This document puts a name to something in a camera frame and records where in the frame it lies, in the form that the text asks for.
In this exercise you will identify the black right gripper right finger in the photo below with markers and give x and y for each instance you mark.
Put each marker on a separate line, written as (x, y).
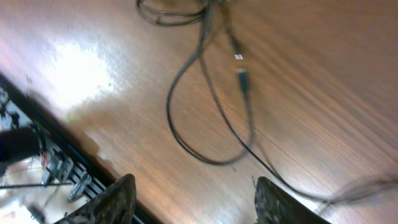
(275, 206)

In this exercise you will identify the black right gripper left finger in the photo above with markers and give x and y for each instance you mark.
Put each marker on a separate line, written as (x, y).
(113, 206)

